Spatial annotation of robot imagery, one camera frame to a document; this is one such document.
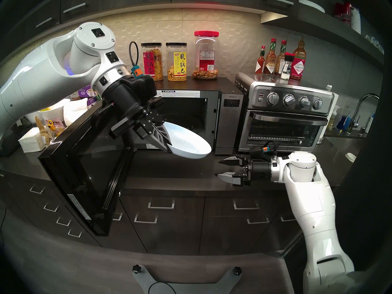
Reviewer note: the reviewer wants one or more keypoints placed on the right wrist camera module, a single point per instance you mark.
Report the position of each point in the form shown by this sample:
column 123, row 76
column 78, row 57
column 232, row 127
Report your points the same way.
column 260, row 152

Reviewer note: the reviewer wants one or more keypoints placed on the white crumpled paper bag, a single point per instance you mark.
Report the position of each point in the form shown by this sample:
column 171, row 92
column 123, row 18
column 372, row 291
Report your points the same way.
column 73, row 111

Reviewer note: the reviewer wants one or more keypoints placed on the stainless steel toaster oven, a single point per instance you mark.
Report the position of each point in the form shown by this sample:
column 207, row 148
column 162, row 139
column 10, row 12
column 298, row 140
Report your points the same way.
column 257, row 106

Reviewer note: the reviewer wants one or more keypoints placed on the purple tea pouch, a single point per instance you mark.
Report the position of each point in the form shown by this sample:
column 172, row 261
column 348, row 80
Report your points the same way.
column 85, row 91

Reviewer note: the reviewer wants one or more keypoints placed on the spice shaker with red cap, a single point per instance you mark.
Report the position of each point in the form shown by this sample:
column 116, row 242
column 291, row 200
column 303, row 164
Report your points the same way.
column 287, row 68

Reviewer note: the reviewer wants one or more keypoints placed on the clear jar with red lid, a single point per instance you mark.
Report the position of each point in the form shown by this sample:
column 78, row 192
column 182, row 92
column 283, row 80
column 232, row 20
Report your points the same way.
column 205, row 57

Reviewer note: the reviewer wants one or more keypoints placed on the yellow banana bunch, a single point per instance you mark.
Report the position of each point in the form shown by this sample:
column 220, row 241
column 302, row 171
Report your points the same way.
column 45, row 109

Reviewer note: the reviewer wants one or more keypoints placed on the pile of yellow snack packets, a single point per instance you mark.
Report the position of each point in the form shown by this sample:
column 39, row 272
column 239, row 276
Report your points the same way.
column 62, row 132

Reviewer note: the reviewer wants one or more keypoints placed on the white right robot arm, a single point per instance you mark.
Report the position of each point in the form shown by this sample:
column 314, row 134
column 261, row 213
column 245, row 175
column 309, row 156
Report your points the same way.
column 315, row 204

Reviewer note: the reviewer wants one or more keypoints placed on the white napkin stack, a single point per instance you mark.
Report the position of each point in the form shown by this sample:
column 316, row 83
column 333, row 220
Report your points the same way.
column 30, row 140

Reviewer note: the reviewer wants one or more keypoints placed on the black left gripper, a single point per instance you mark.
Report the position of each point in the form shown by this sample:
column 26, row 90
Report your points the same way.
column 125, row 100

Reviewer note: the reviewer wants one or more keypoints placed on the clear soap pump bottle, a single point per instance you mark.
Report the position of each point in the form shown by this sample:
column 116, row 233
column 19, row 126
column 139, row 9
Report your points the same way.
column 332, row 120

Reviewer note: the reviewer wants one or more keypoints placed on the small red hot sauce bottle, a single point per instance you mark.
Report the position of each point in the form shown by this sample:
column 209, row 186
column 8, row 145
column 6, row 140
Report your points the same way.
column 260, row 65

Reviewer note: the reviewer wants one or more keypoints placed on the large white bowl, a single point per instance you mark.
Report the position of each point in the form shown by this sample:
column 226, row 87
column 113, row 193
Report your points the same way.
column 56, row 114

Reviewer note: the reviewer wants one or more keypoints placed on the dark wall shelf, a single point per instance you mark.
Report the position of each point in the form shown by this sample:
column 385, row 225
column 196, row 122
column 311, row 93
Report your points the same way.
column 321, row 27

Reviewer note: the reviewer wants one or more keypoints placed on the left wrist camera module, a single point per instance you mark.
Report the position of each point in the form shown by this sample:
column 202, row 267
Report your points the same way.
column 144, row 85

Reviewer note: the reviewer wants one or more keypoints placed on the black glass microwave door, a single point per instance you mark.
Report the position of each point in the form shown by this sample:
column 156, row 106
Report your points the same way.
column 92, row 174

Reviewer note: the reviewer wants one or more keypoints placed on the white paper cup stack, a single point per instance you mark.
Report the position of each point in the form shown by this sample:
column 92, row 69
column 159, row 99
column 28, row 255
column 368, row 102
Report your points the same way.
column 356, row 20

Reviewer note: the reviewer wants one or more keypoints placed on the small white lid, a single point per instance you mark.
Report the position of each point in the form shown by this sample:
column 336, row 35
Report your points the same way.
column 350, row 157

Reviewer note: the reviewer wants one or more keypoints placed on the stack of white plates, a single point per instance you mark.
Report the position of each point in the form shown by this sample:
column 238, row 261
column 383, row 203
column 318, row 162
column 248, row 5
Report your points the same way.
column 310, row 4

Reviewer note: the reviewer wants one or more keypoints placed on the snack jar with yellow label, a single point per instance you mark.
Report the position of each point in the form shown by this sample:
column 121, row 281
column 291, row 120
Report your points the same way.
column 176, row 63

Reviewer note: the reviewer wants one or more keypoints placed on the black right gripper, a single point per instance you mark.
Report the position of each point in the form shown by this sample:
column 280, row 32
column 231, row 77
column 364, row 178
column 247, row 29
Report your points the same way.
column 260, row 172

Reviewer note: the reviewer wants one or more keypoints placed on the silver toaster oven knob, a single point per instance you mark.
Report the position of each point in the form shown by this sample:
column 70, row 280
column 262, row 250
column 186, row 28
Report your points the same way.
column 272, row 98
column 317, row 103
column 288, row 99
column 304, row 102

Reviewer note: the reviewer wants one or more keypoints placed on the red cup with sachets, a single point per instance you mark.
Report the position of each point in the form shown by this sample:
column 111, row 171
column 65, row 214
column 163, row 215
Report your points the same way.
column 98, row 96

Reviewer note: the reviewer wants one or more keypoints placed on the row of clear glasses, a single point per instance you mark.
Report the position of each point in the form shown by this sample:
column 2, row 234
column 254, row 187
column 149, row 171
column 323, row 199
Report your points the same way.
column 375, row 43

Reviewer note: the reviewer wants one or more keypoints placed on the snack pack with yellow print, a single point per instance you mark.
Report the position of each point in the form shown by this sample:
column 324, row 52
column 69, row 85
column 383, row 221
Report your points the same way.
column 53, row 125

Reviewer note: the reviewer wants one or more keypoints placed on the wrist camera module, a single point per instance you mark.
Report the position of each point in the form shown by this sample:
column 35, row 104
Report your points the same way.
column 260, row 152
column 144, row 85

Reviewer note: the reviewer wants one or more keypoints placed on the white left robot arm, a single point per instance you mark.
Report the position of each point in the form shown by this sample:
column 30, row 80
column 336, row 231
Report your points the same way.
column 36, row 79

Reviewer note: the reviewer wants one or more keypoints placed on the light blue plate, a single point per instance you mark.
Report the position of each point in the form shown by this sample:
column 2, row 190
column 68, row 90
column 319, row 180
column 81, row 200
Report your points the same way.
column 190, row 143

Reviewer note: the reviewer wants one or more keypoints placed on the dark lower cabinet unit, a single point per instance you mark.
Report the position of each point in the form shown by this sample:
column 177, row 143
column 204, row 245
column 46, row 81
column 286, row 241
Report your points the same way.
column 174, row 235

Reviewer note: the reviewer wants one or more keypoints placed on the snack jar with red label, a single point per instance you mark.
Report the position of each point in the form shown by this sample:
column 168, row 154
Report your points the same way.
column 154, row 63

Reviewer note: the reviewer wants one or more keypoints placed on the black star knob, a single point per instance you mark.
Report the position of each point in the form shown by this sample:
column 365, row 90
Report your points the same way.
column 236, row 270
column 136, row 269

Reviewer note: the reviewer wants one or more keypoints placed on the chrome sink faucet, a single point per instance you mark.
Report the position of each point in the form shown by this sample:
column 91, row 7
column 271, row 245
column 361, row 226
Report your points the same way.
column 355, row 122

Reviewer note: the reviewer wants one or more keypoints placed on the stack of red cups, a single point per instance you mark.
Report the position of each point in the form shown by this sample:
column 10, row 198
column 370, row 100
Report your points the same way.
column 343, row 11

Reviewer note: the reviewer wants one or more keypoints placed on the sauce bottle with green neck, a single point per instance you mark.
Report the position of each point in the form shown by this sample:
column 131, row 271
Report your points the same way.
column 280, row 56

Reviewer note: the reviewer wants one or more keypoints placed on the large Tabasco sauce bottle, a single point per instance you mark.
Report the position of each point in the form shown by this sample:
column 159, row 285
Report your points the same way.
column 298, row 66

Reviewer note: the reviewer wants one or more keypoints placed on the white dish soap bottle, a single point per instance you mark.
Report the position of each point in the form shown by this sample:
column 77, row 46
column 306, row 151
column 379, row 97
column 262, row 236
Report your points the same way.
column 369, row 125

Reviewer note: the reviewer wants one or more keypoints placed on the brown sauce bottle red cap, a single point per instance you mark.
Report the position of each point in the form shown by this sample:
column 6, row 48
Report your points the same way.
column 270, row 65

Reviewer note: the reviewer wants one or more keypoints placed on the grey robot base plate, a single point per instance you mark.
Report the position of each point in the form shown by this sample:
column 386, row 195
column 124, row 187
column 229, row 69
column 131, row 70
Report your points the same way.
column 214, row 285

